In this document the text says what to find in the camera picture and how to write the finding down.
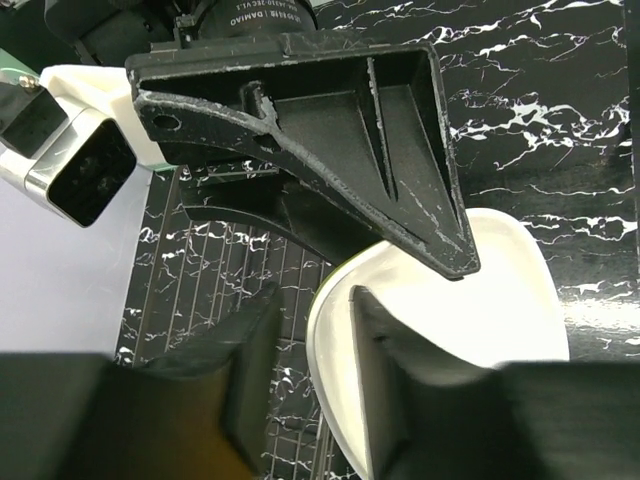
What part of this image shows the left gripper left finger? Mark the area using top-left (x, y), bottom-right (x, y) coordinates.
top-left (145, 282), bottom-right (283, 475)

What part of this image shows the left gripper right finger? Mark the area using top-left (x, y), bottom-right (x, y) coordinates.
top-left (351, 285), bottom-right (495, 479)

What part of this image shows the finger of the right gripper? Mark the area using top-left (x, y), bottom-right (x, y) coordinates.
top-left (126, 39), bottom-right (480, 278)
top-left (181, 174), bottom-right (360, 265)

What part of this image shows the wire dish rack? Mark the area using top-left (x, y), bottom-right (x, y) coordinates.
top-left (115, 171), bottom-right (356, 479)

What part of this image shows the white green bowl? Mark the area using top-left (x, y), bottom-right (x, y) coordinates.
top-left (306, 208), bottom-right (570, 479)

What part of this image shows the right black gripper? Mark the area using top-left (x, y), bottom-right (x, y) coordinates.
top-left (44, 1), bottom-right (317, 55)

